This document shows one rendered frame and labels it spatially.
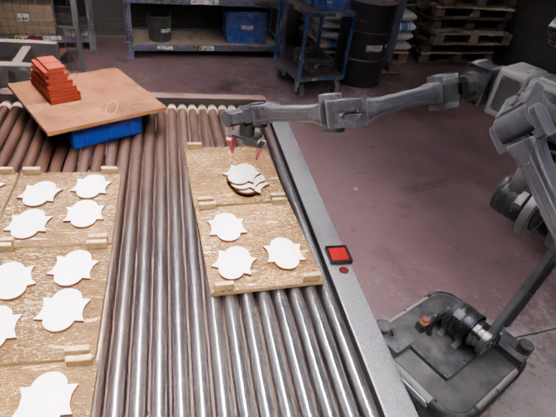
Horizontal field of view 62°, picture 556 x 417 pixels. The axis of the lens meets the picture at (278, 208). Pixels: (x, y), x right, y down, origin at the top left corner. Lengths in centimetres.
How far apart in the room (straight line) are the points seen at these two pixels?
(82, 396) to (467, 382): 162
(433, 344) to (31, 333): 168
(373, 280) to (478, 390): 93
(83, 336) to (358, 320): 75
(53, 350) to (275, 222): 79
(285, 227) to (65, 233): 71
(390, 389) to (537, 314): 198
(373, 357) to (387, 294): 152
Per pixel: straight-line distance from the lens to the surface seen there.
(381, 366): 133
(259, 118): 163
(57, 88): 217
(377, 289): 285
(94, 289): 143
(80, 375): 126
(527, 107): 108
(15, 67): 266
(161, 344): 129
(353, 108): 129
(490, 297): 312
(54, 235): 163
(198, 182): 181
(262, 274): 144
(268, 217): 166
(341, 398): 125
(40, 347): 133
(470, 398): 226
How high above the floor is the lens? 196
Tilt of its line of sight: 37 degrees down
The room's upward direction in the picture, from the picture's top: 8 degrees clockwise
